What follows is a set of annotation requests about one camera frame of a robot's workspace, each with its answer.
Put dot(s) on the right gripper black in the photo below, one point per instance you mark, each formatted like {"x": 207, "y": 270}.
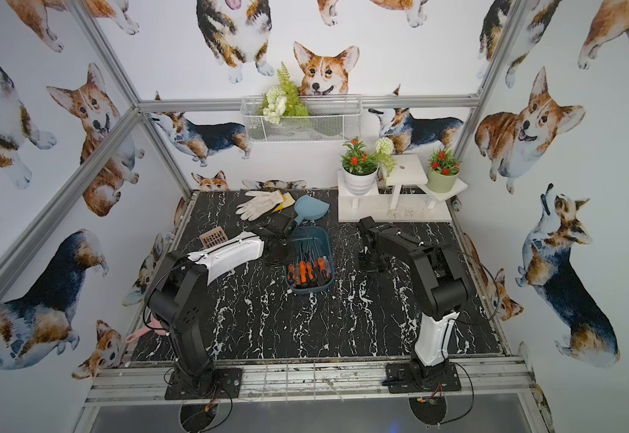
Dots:
{"x": 367, "y": 268}

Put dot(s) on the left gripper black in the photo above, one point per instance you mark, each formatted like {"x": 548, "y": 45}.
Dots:
{"x": 277, "y": 247}

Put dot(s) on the teal storage box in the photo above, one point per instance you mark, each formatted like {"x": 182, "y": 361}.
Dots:
{"x": 318, "y": 257}

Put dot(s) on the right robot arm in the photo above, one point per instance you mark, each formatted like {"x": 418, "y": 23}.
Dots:
{"x": 439, "y": 287}

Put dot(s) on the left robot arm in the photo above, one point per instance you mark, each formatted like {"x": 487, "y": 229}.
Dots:
{"x": 178, "y": 296}

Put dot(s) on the orange screwdriver in box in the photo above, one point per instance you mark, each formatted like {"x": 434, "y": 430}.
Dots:
{"x": 303, "y": 281}

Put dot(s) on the white work glove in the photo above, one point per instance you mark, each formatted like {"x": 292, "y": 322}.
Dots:
{"x": 260, "y": 202}

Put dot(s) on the yellow cloth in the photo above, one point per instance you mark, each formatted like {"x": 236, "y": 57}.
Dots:
{"x": 288, "y": 201}

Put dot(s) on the blue plastic dustpan scoop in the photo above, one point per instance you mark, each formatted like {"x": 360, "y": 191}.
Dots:
{"x": 309, "y": 208}

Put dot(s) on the white stepped stand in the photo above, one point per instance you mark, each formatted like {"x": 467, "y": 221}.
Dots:
{"x": 403, "y": 195}

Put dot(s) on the brown slotted scoop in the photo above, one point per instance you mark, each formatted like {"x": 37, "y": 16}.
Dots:
{"x": 214, "y": 237}

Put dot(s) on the white potted red flowers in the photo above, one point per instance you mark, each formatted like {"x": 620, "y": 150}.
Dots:
{"x": 360, "y": 167}

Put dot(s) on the green potted red flowers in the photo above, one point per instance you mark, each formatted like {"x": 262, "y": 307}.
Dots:
{"x": 444, "y": 168}

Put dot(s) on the green white artificial plant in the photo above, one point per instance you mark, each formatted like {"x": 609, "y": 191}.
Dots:
{"x": 283, "y": 100}

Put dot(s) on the white wire wall basket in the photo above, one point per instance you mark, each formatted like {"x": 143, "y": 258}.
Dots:
{"x": 321, "y": 119}

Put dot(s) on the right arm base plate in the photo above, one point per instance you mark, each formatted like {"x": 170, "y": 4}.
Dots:
{"x": 413, "y": 377}

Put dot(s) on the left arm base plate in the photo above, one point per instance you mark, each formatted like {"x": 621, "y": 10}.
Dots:
{"x": 210, "y": 384}

